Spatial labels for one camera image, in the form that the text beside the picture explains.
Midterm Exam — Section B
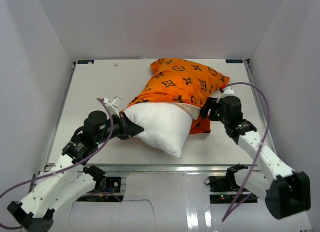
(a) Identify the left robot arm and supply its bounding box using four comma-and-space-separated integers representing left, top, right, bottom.
7, 111, 144, 231

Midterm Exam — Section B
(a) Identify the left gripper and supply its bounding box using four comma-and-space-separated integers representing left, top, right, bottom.
95, 111, 144, 144

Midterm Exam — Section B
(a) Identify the left blue label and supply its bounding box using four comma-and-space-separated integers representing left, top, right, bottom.
76, 60, 95, 65

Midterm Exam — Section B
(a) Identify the right blue label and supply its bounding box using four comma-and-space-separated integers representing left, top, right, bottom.
225, 59, 243, 64

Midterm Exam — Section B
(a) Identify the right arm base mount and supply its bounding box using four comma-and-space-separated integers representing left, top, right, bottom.
204, 164, 248, 204

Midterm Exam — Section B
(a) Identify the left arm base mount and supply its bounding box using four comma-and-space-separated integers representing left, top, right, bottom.
77, 165, 122, 200

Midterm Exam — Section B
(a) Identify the orange patterned pillowcase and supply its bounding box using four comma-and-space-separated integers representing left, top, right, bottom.
128, 58, 230, 134

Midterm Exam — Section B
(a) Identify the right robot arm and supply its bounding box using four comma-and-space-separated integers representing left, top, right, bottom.
200, 96, 311, 219

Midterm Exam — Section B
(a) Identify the white pillow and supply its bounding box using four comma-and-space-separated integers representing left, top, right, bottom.
124, 102, 193, 158

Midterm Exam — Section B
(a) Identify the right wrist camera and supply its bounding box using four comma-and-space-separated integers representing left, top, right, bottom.
217, 86, 235, 103

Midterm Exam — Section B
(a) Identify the blue label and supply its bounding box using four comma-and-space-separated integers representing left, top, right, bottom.
76, 60, 95, 65
225, 59, 243, 64

